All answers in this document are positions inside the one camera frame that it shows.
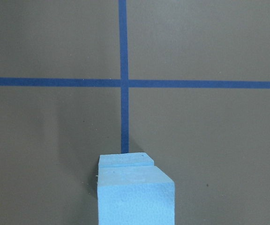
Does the light blue block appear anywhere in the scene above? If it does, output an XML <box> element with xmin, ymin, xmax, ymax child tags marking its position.
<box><xmin>98</xmin><ymin>152</ymin><xmax>155</xmax><ymax>169</ymax></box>
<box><xmin>97</xmin><ymin>166</ymin><xmax>175</xmax><ymax>225</ymax></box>

